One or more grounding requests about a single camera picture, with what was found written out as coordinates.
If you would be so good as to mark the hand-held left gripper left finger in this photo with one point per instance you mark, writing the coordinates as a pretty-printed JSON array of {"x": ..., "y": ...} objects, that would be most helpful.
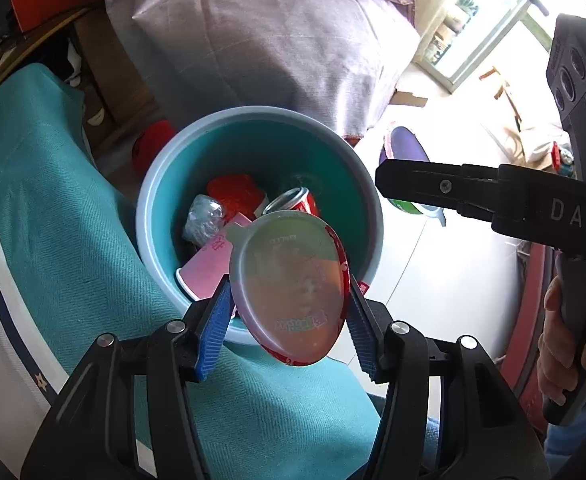
[{"x": 213, "y": 330}]

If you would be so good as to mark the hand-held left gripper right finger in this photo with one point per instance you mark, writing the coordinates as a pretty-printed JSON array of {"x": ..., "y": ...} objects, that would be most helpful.
[{"x": 363, "y": 330}]

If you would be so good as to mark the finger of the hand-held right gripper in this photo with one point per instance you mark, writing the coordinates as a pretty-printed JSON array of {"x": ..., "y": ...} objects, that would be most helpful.
[{"x": 423, "y": 182}]

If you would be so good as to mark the pink paper cup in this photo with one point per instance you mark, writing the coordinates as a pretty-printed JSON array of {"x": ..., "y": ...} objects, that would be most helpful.
[{"x": 205, "y": 270}]

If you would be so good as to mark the clear plastic bag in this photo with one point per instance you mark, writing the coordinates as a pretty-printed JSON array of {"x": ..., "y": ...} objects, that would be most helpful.
[{"x": 203, "y": 220}]

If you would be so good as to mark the red cola can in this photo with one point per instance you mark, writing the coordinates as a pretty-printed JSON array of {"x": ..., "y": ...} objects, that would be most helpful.
[{"x": 298, "y": 202}]

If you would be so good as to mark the red crinkled plastic bag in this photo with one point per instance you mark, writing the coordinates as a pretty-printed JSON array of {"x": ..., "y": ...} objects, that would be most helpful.
[{"x": 233, "y": 190}]

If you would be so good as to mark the teal plastic bin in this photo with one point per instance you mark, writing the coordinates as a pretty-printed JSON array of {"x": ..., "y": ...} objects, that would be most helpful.
[{"x": 273, "y": 155}]

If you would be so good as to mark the person's right forearm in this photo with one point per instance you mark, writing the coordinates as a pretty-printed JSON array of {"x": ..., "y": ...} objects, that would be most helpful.
[{"x": 568, "y": 445}]

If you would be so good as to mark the person's right hand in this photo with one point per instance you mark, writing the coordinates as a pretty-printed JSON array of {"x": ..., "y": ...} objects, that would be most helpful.
[{"x": 555, "y": 350}]

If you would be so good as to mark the purple oval plastic toy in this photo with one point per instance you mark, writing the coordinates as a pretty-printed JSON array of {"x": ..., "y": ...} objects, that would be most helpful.
[{"x": 405, "y": 142}]

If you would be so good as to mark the white cloth bag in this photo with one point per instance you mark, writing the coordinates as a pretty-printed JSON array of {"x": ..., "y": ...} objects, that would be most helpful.
[{"x": 538, "y": 142}]

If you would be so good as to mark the cardboard scrap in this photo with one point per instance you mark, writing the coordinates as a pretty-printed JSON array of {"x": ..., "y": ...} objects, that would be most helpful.
[{"x": 408, "y": 98}]

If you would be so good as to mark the wooden stand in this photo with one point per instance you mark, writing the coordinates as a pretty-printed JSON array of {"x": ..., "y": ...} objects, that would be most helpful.
[{"x": 503, "y": 90}]

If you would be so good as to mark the dark red round object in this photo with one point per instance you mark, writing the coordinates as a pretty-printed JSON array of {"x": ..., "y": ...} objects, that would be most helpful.
[{"x": 528, "y": 335}]

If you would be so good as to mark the purple cloth cover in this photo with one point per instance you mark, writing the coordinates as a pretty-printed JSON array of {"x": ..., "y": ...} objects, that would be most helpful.
[{"x": 273, "y": 50}]

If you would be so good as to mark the brown cardboard box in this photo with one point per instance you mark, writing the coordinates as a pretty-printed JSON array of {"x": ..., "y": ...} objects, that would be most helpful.
[{"x": 118, "y": 85}]

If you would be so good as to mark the dark wooden desk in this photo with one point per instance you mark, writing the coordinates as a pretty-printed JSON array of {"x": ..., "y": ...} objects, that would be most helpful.
[{"x": 18, "y": 55}]

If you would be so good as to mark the white window frame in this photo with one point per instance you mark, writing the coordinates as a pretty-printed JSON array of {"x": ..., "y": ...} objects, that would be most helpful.
[{"x": 473, "y": 55}]

